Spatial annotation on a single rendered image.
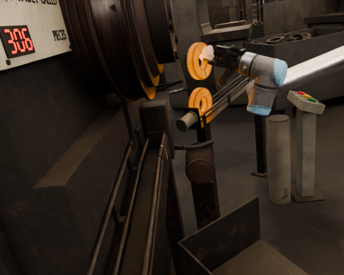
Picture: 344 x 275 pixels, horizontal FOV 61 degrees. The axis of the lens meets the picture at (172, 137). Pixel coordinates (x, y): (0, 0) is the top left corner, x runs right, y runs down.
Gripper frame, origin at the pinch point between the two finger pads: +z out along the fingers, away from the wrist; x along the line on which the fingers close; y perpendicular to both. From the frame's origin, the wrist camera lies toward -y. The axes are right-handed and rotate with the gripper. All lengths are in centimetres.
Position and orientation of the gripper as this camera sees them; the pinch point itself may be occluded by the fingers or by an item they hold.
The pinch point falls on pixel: (199, 57)
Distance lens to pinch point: 132.3
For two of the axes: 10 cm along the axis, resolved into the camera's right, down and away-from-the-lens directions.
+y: 0.6, -8.4, -5.3
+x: -6.1, 4.0, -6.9
